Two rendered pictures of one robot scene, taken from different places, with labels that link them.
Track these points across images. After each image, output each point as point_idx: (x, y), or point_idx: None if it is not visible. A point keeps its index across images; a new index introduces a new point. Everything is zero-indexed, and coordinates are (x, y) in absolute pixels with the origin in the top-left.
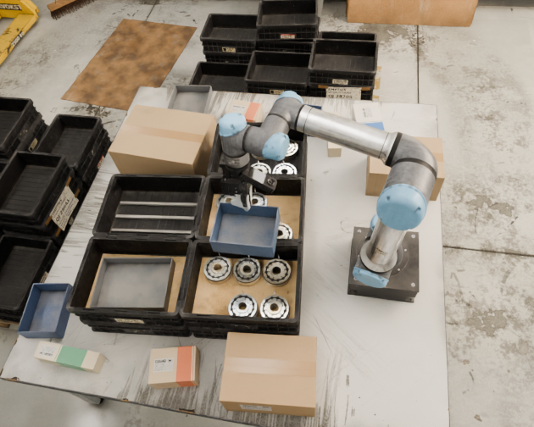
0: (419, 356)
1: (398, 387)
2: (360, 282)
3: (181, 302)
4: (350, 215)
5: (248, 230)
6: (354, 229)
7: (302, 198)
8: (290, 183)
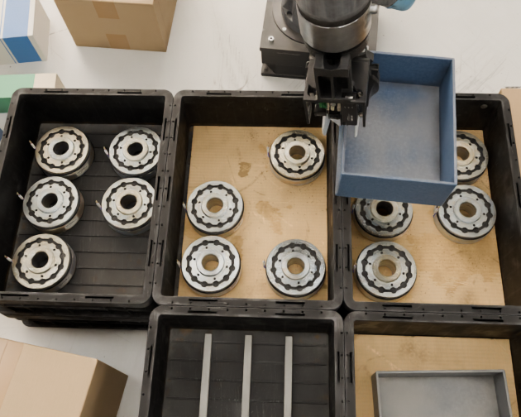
0: (457, 1)
1: (509, 26)
2: (372, 41)
3: (507, 313)
4: (209, 76)
5: (382, 134)
6: (265, 46)
7: (232, 93)
8: (181, 124)
